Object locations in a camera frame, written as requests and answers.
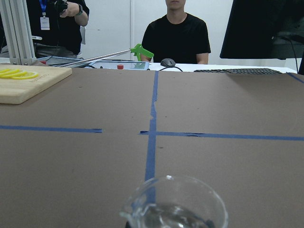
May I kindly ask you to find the clear glass cup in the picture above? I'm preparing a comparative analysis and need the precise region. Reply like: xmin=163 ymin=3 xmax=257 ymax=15
xmin=120 ymin=175 xmax=228 ymax=228

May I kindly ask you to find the black computer mouse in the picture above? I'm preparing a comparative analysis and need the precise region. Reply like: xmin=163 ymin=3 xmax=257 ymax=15
xmin=160 ymin=58 xmax=176 ymax=67

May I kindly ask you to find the teach pendant near seated man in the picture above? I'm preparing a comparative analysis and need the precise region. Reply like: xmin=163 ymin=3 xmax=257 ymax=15
xmin=89 ymin=60 xmax=150 ymax=70

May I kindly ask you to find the seated man in black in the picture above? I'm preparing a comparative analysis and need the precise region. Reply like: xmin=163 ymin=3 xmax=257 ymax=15
xmin=141 ymin=0 xmax=211 ymax=64

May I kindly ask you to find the black keyboard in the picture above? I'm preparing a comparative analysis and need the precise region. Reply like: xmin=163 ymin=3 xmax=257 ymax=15
xmin=194 ymin=68 xmax=281 ymax=74

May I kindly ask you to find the teach pendant near operator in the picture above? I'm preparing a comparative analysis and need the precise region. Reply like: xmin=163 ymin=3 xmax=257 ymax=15
xmin=37 ymin=56 xmax=82 ymax=67

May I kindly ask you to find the lemon slice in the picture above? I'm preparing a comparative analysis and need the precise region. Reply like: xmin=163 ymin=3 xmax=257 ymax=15
xmin=11 ymin=72 xmax=38 ymax=80
xmin=0 ymin=69 xmax=20 ymax=78
xmin=0 ymin=69 xmax=28 ymax=78

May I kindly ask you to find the standing operator in black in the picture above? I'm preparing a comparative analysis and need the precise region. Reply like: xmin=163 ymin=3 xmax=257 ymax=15
xmin=0 ymin=0 xmax=90 ymax=59

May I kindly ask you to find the black monitor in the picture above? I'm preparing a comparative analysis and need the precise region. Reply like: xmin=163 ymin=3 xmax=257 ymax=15
xmin=220 ymin=0 xmax=304 ymax=60

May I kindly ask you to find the bamboo cutting board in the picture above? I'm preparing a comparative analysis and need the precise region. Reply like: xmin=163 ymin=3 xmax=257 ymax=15
xmin=0 ymin=64 xmax=72 ymax=105

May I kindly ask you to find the lemon slice nearest knife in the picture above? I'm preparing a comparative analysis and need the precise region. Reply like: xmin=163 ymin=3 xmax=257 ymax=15
xmin=0 ymin=69 xmax=10 ymax=74

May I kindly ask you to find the metal rod green handle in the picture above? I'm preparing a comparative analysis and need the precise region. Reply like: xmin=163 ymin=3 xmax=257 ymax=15
xmin=59 ymin=44 xmax=154 ymax=67

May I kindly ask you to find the aluminium frame post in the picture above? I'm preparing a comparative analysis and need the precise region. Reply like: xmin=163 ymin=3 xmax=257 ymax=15
xmin=0 ymin=0 xmax=36 ymax=66

